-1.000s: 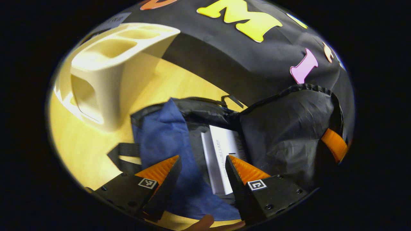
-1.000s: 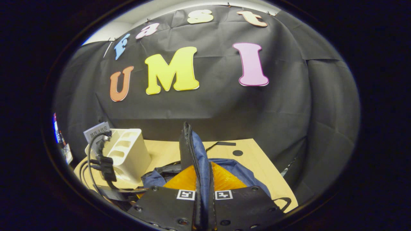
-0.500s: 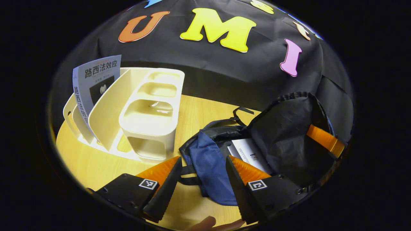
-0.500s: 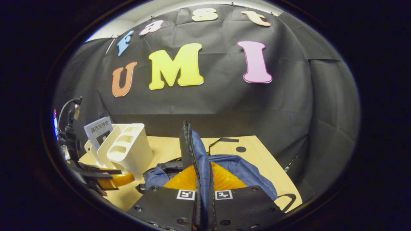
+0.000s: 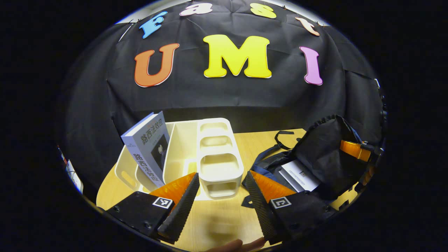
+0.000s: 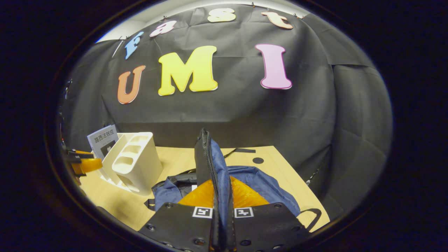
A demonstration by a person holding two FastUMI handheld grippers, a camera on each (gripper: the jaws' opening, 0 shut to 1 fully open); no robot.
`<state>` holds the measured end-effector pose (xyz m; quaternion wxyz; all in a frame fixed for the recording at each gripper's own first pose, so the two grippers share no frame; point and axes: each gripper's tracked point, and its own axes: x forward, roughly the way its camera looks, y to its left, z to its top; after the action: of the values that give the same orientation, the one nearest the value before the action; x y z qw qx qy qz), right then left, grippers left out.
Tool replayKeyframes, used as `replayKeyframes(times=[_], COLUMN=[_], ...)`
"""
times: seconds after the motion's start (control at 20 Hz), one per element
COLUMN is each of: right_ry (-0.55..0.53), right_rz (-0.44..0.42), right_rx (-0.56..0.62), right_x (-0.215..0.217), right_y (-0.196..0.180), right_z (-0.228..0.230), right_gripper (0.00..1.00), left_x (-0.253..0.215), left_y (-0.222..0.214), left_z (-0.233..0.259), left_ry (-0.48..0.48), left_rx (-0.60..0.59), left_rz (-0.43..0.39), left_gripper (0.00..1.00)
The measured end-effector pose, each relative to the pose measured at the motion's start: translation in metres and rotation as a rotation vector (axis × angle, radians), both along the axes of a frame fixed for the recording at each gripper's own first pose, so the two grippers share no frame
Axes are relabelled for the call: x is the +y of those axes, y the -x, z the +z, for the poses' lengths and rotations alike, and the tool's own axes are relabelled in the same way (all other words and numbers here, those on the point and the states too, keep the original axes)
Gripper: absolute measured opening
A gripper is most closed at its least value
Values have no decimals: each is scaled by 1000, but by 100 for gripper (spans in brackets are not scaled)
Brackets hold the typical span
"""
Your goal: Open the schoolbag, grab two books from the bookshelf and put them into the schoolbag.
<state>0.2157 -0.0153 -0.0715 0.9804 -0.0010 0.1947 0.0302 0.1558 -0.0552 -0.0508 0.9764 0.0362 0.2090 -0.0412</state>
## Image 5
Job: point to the cream plastic bookshelf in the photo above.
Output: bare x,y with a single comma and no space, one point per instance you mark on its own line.
218,168

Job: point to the blue schoolbag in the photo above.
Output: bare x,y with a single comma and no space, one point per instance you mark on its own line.
325,150

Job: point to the lavender grey book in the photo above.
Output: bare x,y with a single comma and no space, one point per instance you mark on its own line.
150,147

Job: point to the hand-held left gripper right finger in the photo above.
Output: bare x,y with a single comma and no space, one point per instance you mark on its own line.
260,210

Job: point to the black backdrop cloth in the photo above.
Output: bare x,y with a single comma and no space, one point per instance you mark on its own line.
227,94

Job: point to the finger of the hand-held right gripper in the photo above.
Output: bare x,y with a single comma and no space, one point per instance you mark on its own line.
353,149

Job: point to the white book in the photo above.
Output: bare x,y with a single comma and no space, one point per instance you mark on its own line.
301,175

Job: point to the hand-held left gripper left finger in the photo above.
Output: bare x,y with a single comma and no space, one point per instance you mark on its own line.
183,206

